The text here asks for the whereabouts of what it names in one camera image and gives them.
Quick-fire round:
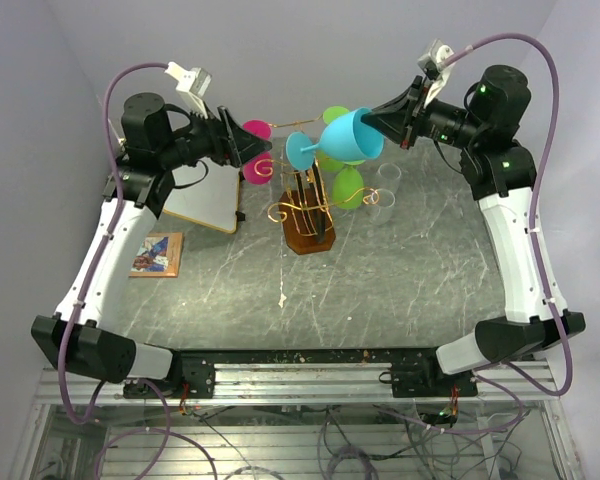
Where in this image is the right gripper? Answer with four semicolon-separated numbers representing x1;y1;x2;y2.
362;76;485;150

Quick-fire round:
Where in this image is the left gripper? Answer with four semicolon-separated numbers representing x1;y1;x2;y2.
161;101;275;170

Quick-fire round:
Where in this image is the pink plastic wine glass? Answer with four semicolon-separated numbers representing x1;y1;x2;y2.
242;119;273;185

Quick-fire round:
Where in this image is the blue plastic wine glass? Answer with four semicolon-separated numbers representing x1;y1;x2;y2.
285;107;384;170

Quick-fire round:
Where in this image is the clear plastic cup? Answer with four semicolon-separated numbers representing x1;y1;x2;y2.
367;188;395;226
375;163;402;194

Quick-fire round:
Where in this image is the green wine glass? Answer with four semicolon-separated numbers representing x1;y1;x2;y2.
331;166;364;210
315;105;366;173

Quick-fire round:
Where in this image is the green wine glass front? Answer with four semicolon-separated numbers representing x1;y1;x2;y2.
331;166;364;210

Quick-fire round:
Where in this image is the clear plastic cup front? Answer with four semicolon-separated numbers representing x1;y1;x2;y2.
367;188;395;226

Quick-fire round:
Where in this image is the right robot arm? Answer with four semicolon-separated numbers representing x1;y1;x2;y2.
362;65;586;396

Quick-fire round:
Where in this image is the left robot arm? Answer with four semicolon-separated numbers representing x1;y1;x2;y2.
31;92;272;397

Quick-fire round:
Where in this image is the framed picture card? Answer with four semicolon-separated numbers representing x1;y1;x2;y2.
129;232;184;278

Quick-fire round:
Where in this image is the small whiteboard yellow frame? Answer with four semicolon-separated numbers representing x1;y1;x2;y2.
163;159;240;234

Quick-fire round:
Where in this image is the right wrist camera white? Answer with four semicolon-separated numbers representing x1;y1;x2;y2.
417;39;454;105

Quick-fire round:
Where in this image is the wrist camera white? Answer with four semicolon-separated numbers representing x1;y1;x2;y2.
165;61;212;119
417;39;454;105

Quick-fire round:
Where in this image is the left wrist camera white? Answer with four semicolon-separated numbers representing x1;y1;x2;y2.
165;61;212;119

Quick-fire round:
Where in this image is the gold wire glass rack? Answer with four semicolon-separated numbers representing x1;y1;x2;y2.
252;112;382;256

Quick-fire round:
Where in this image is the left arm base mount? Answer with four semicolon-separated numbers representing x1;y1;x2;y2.
122;351;216;400

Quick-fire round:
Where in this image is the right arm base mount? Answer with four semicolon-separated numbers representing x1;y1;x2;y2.
376;348;478;398

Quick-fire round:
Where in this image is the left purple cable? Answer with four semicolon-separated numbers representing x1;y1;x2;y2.
55;62;219;480

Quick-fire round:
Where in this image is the purple cable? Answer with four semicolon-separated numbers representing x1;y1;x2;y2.
444;33;574;435
55;62;219;480

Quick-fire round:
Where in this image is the aluminium rail frame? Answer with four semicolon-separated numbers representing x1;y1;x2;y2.
14;351;583;479

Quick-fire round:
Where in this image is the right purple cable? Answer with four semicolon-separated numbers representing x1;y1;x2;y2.
444;33;574;435

